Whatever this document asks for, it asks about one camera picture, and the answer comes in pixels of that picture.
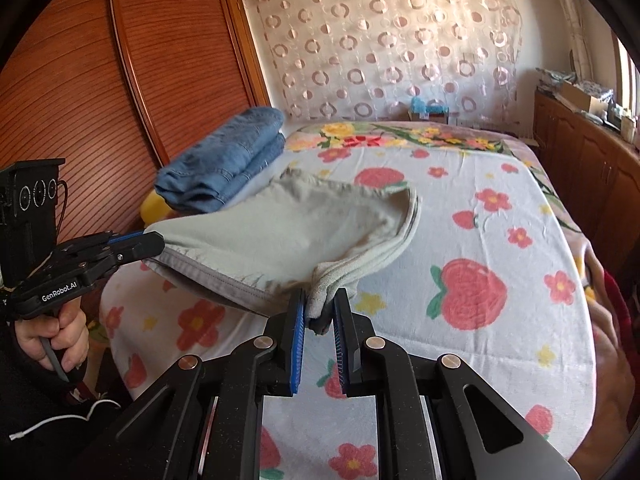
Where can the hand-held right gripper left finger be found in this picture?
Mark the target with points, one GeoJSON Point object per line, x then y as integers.
{"type": "Point", "coordinates": [298, 340]}

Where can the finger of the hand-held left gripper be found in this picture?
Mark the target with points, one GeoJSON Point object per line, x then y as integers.
{"type": "Point", "coordinates": [142, 249]}
{"type": "Point", "coordinates": [127, 236]}

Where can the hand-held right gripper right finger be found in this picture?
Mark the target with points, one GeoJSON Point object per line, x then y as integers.
{"type": "Point", "coordinates": [341, 345]}

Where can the grey pants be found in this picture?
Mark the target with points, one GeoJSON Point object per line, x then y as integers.
{"type": "Point", "coordinates": [280, 225]}

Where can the person's left hand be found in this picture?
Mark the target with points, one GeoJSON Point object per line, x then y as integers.
{"type": "Point", "coordinates": [75, 335]}

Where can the yellow plush toy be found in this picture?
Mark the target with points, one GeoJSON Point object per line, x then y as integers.
{"type": "Point", "coordinates": [155, 207]}

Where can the folded blue jeans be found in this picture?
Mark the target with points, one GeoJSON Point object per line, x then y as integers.
{"type": "Point", "coordinates": [225, 160]}

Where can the wooden slatted wardrobe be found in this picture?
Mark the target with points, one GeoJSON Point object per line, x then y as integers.
{"type": "Point", "coordinates": [150, 85]}

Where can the white strawberry print sheet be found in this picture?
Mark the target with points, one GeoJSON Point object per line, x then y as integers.
{"type": "Point", "coordinates": [475, 240]}

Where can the person's black top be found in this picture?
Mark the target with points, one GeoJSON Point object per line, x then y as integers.
{"type": "Point", "coordinates": [60, 455]}

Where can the blue packet box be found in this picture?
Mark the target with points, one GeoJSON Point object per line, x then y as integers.
{"type": "Point", "coordinates": [425, 106]}

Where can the red blanket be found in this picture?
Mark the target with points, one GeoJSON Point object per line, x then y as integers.
{"type": "Point", "coordinates": [620, 310]}

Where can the sheer circle pattern curtain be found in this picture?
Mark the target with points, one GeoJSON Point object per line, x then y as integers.
{"type": "Point", "coordinates": [390, 50]}

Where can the wooden cabinet counter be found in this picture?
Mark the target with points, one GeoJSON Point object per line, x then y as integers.
{"type": "Point", "coordinates": [590, 170]}

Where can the patterned fabric pile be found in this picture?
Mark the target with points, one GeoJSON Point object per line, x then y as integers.
{"type": "Point", "coordinates": [550, 76]}

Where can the cardboard box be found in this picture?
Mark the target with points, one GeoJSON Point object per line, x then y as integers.
{"type": "Point", "coordinates": [580, 96]}

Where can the checked window curtain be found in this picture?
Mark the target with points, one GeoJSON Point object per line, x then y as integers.
{"type": "Point", "coordinates": [580, 45]}

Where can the window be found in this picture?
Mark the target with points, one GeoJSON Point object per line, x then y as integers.
{"type": "Point", "coordinates": [627, 80]}

